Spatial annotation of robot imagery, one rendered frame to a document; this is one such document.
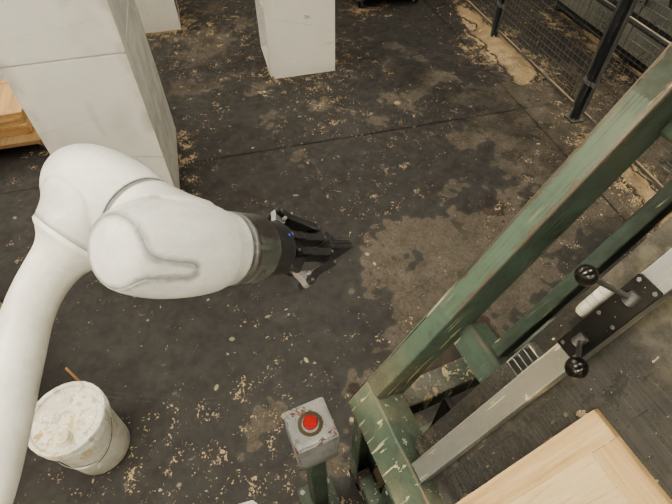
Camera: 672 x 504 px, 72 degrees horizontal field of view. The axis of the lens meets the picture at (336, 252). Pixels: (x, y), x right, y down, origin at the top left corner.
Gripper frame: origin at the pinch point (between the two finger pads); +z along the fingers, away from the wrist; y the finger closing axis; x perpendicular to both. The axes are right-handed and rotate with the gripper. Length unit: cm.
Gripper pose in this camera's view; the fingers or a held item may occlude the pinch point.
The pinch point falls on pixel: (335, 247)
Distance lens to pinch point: 78.1
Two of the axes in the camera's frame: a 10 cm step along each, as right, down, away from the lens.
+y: 4.1, 8.8, -2.2
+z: 5.0, -0.1, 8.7
